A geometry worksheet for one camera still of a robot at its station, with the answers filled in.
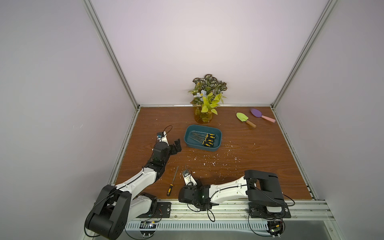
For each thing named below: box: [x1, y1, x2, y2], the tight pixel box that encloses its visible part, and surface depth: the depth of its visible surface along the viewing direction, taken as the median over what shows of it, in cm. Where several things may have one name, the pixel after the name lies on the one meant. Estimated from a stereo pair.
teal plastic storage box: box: [184, 124, 223, 152], surface depth 102 cm
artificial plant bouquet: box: [188, 74, 228, 116], surface depth 102 cm
